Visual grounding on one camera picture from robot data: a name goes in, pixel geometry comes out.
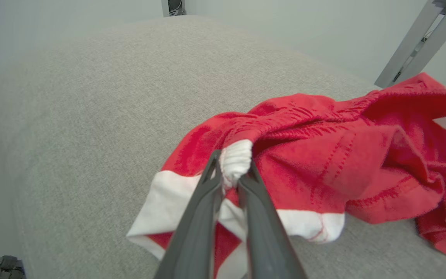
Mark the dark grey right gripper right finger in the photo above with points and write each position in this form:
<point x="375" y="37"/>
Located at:
<point x="265" y="240"/>

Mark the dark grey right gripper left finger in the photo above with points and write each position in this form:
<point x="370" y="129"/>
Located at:
<point x="196" y="240"/>

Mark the red Bulls shorts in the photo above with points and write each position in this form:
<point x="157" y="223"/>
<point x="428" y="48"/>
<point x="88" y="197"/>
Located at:
<point x="323" y="166"/>

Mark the grey partition post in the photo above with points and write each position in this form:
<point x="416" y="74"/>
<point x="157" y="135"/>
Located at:
<point x="412" y="42"/>

